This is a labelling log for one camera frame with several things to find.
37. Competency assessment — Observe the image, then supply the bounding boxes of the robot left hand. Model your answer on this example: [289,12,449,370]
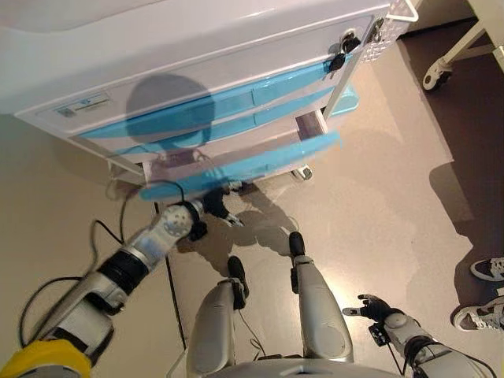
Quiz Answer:
[200,187,245,228]

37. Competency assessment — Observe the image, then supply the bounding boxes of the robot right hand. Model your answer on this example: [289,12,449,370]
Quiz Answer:
[342,294,405,322]

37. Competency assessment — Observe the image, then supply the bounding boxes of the deep blue white drawer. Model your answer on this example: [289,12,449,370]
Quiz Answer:
[139,109,343,202]

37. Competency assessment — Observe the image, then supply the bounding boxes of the yellow shoulder cover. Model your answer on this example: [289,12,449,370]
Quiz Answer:
[0,339,92,378]

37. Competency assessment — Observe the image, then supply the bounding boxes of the shallow blue white drawer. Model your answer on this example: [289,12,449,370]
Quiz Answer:
[117,86,335,154]
[76,62,332,141]

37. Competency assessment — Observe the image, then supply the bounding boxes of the silver robot right leg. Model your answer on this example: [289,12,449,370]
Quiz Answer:
[288,231,354,365]

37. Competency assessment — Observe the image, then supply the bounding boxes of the silver robot leg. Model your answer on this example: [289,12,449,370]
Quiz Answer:
[184,255,250,378]
[288,231,354,365]

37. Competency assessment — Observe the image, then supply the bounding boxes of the grey robot torso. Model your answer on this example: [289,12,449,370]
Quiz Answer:
[212,356,398,378]

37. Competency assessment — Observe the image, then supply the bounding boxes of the translucent white side bin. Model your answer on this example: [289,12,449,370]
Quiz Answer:
[104,157,145,186]

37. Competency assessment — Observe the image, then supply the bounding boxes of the grey white sneaker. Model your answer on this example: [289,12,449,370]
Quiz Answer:
[470,257,504,283]
[452,293,504,332]

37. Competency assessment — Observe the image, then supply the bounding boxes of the silver robot left leg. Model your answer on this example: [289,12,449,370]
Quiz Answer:
[184,255,250,378]

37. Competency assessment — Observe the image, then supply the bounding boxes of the white medical cart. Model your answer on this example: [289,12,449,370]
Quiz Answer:
[0,0,421,198]

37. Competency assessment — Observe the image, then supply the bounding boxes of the white bin blue lid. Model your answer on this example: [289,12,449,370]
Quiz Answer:
[324,84,360,119]

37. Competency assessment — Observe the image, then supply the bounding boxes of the black cart keys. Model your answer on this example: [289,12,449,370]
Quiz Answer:
[328,31,361,74]

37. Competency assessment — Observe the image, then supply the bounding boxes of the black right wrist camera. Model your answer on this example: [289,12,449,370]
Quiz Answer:
[368,321,389,347]

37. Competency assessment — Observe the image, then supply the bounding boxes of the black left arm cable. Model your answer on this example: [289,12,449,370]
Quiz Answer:
[19,179,186,347]

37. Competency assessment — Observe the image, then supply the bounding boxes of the white wire basket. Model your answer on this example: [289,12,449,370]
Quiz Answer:
[360,0,419,64]

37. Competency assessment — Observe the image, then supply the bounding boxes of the cream hospital bed frame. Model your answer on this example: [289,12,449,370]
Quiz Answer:
[423,0,504,80]

